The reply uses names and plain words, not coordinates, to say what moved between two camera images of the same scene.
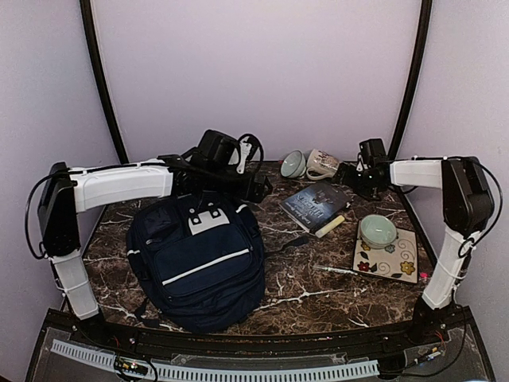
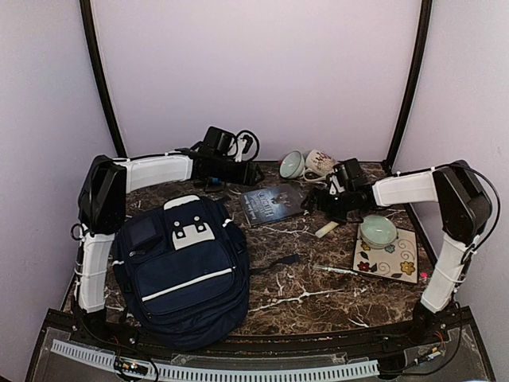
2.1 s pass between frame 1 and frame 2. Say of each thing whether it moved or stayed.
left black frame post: stayed
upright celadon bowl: stayed
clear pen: stayed
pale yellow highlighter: stayed
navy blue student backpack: moved
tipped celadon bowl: stayed
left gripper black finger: moved
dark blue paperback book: moved
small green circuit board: stayed
